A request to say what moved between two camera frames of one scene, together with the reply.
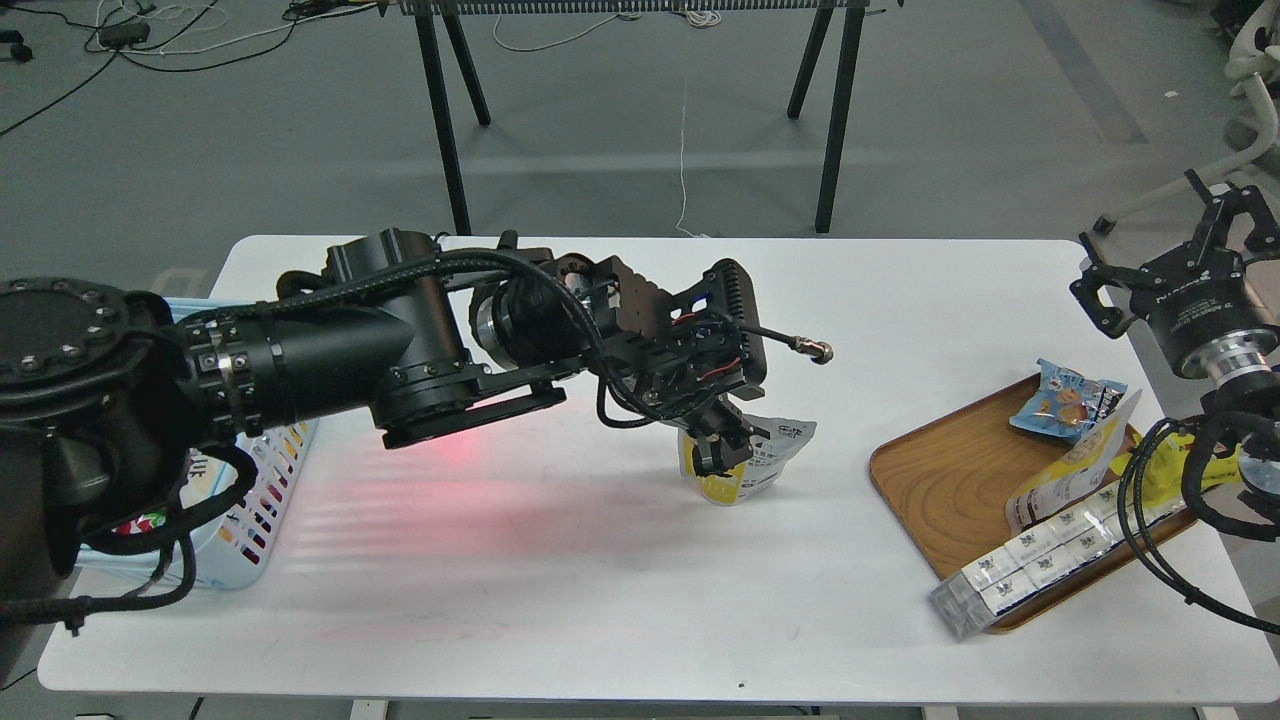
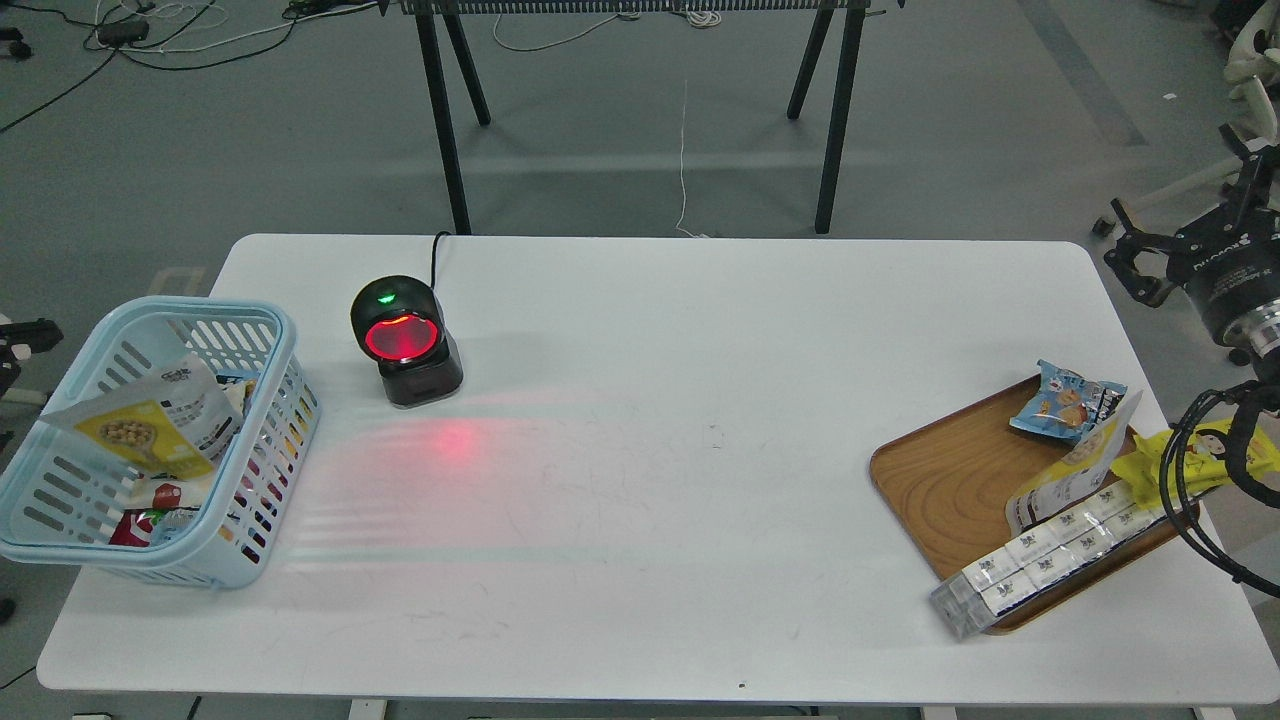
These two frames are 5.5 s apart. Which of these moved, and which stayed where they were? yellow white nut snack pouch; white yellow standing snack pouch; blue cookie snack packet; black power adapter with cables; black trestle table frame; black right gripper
Moved: yellow white nut snack pouch; black right gripper
Stayed: black power adapter with cables; white yellow standing snack pouch; blue cookie snack packet; black trestle table frame
